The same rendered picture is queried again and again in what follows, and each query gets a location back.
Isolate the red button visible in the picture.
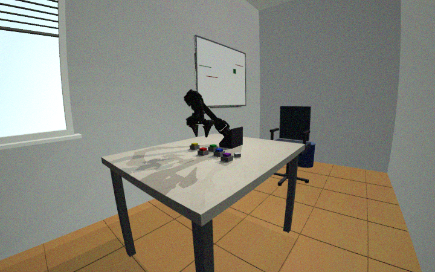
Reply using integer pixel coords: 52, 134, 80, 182
198, 147, 208, 156

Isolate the green button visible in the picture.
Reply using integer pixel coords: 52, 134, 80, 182
208, 144, 218, 152

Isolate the blue button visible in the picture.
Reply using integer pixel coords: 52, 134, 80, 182
213, 148, 225, 157

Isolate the purple button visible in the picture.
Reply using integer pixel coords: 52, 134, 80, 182
221, 153, 233, 162

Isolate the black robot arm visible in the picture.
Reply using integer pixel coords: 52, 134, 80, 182
184, 89, 230, 136

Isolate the yellow button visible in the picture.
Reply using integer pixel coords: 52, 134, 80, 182
190, 143, 199, 150

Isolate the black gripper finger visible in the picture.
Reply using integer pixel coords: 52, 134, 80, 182
203, 125, 212, 137
189, 125, 198, 137

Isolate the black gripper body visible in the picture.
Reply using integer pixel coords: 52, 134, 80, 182
187, 110, 215, 126

